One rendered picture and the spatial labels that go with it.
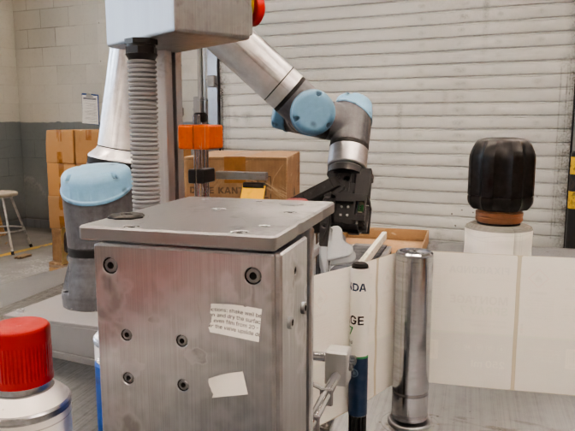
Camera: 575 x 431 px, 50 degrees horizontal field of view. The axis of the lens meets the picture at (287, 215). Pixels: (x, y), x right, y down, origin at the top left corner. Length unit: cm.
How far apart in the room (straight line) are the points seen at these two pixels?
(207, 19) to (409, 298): 35
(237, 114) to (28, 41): 281
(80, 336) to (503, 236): 63
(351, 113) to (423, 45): 397
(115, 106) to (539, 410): 85
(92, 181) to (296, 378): 74
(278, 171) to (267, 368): 110
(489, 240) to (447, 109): 427
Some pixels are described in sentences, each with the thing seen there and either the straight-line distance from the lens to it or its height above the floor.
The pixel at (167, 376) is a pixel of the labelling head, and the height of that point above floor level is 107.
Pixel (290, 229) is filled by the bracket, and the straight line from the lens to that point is 32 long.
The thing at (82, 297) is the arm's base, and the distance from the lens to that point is 106.
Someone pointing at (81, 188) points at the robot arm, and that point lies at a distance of 104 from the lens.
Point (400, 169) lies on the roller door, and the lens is 516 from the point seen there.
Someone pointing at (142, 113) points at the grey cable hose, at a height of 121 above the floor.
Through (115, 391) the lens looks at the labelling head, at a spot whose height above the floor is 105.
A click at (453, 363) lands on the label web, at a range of 70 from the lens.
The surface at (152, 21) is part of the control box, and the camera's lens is 68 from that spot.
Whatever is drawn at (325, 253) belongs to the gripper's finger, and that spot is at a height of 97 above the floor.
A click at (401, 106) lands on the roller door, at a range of 515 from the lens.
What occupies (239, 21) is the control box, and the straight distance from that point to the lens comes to 68.
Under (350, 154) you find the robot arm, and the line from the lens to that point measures 115.
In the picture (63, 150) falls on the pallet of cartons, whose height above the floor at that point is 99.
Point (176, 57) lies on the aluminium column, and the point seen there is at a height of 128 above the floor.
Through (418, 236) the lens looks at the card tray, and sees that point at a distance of 194.
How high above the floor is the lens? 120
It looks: 9 degrees down
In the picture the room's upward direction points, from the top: straight up
